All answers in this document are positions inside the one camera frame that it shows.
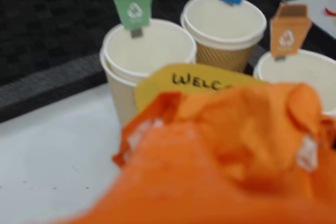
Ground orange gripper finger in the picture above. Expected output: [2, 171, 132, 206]
[52, 125, 336, 224]

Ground orange paper ball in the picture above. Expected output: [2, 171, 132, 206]
[112, 82, 336, 180]

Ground yellow welcome sign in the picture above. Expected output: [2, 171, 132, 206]
[134, 63, 270, 114]

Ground paper cup with green tag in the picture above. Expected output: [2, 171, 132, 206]
[99, 18, 197, 130]

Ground short black foam strip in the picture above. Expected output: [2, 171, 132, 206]
[0, 52, 110, 124]

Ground paper cup with orange tag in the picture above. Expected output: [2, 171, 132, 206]
[253, 49, 336, 117]

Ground paper cup with blue tag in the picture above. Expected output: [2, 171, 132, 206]
[180, 0, 267, 74]

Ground green recycling bin tag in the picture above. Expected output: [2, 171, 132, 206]
[112, 0, 154, 38]

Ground orange recycling bin tag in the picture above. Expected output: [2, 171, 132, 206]
[269, 3, 313, 61]

